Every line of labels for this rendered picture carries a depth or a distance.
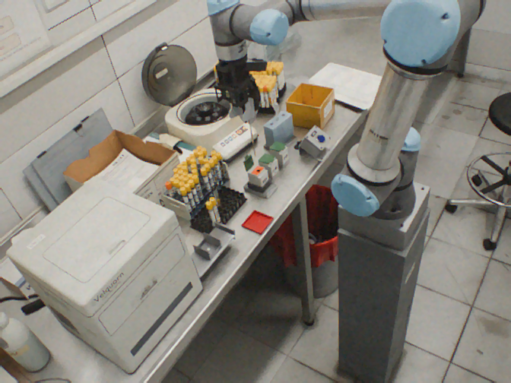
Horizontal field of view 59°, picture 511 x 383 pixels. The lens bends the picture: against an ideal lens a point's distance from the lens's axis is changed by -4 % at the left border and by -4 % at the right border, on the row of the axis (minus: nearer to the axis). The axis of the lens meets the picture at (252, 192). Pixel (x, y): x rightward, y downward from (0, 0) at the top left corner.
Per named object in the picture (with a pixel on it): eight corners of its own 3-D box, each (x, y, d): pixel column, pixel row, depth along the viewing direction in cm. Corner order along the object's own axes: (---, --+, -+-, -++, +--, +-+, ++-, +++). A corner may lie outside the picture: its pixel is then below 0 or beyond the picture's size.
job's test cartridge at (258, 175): (262, 191, 143) (260, 176, 139) (249, 187, 145) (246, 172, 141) (269, 183, 145) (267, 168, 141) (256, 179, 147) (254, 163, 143)
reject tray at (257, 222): (261, 235, 133) (260, 232, 132) (241, 226, 136) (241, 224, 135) (274, 219, 136) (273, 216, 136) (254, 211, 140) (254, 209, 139)
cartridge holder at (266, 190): (268, 198, 142) (266, 190, 140) (243, 190, 147) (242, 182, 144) (277, 188, 145) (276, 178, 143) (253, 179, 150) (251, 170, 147)
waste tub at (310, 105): (321, 132, 162) (320, 108, 155) (287, 125, 168) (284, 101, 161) (335, 111, 170) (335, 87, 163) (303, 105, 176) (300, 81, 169)
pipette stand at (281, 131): (279, 154, 157) (276, 131, 150) (263, 147, 161) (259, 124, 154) (297, 139, 161) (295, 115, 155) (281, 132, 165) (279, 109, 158)
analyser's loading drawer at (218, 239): (190, 292, 119) (185, 281, 115) (171, 283, 122) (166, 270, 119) (236, 238, 130) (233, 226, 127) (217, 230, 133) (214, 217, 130)
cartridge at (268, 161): (272, 180, 148) (270, 164, 143) (260, 175, 150) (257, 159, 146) (279, 172, 150) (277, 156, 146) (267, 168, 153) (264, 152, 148)
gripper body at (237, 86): (217, 105, 120) (207, 63, 112) (235, 87, 125) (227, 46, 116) (242, 110, 116) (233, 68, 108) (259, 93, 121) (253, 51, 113)
